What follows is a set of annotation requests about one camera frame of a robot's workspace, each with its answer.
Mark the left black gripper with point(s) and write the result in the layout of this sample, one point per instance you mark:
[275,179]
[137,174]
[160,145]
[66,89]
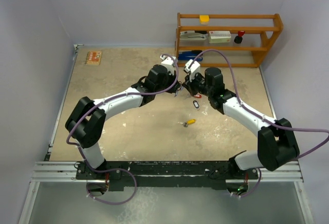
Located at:
[172,78]

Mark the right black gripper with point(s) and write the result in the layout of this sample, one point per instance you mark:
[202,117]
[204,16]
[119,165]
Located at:
[189,85]

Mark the blue tagged key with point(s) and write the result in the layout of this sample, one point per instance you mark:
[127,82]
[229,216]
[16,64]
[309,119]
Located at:
[178,90]

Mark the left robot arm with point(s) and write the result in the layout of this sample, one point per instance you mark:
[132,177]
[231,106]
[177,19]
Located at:
[85,123]

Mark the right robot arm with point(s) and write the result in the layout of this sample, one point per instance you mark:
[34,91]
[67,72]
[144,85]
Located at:
[276,143]

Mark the blue black stapler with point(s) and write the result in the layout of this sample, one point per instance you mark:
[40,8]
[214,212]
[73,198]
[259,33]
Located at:
[188,55]

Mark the yellow tagged key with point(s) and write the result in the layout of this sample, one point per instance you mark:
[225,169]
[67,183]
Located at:
[187,123]

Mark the wooden shelf rack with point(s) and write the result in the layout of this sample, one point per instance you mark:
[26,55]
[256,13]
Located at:
[254,33]

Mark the white red box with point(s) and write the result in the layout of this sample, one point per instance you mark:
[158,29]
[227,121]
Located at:
[219,37]

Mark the red black stamp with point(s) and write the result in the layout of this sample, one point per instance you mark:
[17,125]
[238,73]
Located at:
[239,37]

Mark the white grey stapler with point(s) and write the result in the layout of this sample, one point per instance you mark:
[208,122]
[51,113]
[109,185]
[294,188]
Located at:
[192,35]

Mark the yellow lidded container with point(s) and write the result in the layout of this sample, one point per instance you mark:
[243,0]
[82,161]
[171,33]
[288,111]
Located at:
[204,19]

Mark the orange spiral notepad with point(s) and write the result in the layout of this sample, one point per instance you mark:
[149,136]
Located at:
[93,58]

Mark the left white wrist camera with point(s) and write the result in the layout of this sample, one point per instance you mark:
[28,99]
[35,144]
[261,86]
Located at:
[169,62]

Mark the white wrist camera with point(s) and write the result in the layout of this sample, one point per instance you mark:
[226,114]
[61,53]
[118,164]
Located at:
[192,67]
[169,62]

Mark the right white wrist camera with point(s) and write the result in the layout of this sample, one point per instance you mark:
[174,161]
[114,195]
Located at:
[192,67]

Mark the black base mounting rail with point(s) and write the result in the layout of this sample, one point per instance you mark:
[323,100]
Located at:
[166,174]

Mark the aluminium frame rail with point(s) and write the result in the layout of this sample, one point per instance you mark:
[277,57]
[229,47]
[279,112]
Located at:
[54,171]

